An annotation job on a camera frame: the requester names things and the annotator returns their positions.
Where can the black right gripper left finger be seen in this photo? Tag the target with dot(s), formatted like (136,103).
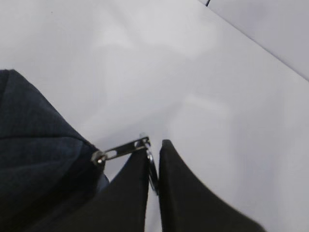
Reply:
(120,207)

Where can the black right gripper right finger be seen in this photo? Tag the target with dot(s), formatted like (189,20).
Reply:
(187,205)

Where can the dark blue lunch bag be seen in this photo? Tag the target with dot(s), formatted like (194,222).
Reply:
(47,169)

